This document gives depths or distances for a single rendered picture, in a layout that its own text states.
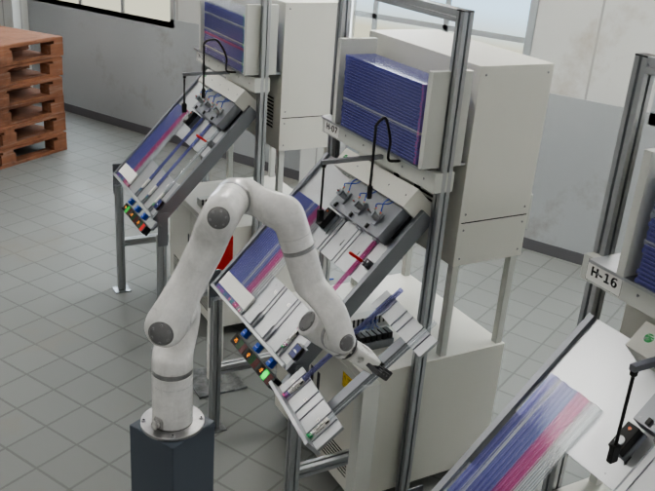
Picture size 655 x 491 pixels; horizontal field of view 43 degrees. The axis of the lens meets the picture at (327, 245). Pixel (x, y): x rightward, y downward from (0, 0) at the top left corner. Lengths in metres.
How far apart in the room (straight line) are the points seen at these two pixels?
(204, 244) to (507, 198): 1.25
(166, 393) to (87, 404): 1.51
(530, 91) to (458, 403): 1.25
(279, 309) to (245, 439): 0.87
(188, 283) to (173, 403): 0.39
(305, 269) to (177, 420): 0.63
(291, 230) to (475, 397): 1.48
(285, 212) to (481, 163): 0.96
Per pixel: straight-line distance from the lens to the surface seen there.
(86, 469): 3.58
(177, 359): 2.41
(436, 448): 3.42
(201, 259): 2.23
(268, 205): 2.15
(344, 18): 3.27
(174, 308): 2.28
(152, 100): 7.81
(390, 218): 2.81
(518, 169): 3.01
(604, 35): 5.53
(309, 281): 2.20
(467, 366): 3.28
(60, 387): 4.09
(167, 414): 2.50
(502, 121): 2.90
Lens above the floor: 2.20
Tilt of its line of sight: 23 degrees down
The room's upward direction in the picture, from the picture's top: 4 degrees clockwise
